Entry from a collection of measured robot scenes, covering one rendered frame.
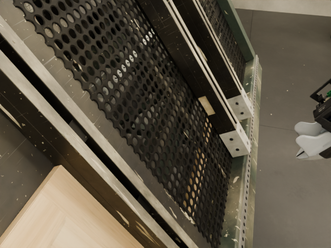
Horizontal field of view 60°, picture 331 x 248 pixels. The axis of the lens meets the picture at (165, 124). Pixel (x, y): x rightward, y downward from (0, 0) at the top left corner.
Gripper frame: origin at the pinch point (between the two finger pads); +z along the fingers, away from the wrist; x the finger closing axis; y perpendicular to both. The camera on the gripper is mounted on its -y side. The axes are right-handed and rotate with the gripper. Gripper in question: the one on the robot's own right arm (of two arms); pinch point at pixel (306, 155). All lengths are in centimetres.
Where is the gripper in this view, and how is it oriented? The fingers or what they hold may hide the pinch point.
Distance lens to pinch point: 60.7
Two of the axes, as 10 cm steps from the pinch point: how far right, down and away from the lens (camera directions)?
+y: -8.5, -5.0, -1.2
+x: -2.6, 6.2, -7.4
